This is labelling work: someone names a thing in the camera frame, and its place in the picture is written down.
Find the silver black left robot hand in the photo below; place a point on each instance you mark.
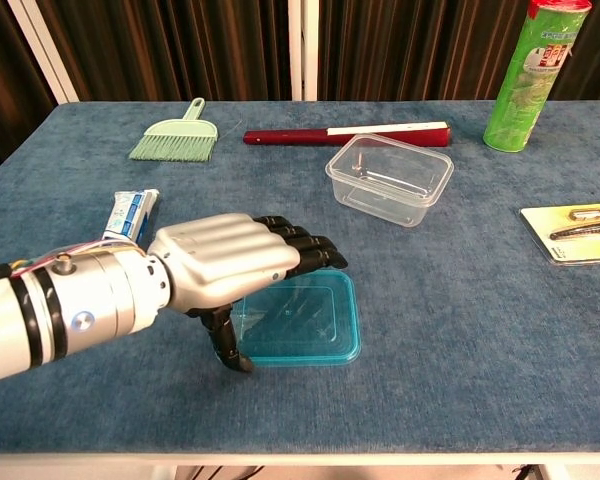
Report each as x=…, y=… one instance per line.
x=230, y=255

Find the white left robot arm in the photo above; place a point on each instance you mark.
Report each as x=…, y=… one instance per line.
x=95, y=295

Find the mint green hand brush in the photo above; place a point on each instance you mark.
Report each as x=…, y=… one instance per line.
x=175, y=145

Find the clear plastic food container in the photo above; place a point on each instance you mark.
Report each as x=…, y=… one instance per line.
x=380, y=200

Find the green chips can red lid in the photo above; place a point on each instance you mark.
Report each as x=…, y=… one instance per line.
x=522, y=100

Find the white blue toothpaste tube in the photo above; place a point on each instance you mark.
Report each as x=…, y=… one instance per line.
x=127, y=215

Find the dark red folded fan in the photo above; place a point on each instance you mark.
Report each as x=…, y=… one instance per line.
x=290, y=136

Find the dark brown curtain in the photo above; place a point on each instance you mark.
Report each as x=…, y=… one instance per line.
x=180, y=45

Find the blue table cloth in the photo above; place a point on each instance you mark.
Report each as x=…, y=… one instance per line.
x=455, y=350

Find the razor in yellow blister pack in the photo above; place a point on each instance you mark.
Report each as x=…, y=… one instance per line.
x=580, y=245

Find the white window frame post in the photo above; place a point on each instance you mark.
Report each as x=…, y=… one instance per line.
x=300, y=50
x=40, y=45

